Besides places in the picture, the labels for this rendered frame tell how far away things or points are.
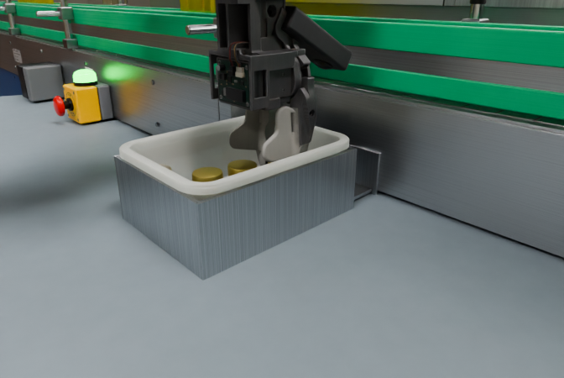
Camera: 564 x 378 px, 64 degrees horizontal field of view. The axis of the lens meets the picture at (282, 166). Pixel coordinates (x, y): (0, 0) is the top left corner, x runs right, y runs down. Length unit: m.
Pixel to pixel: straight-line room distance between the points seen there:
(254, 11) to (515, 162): 0.30
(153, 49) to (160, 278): 0.49
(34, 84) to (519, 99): 1.03
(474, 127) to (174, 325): 0.35
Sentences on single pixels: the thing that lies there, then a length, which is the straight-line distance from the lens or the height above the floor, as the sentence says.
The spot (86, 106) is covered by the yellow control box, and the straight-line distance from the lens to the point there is 0.98.
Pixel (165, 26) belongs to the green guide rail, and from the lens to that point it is 0.79.
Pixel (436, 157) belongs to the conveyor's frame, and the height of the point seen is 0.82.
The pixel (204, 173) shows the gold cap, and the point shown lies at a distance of 0.50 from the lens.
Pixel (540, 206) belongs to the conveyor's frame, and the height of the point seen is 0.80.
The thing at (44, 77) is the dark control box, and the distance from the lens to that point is 1.24.
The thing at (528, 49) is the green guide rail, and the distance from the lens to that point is 0.51.
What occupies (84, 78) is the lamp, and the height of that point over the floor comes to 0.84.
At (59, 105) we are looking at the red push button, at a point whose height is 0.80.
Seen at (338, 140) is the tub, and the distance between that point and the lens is 0.54.
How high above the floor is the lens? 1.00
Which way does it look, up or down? 21 degrees down
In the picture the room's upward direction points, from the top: straight up
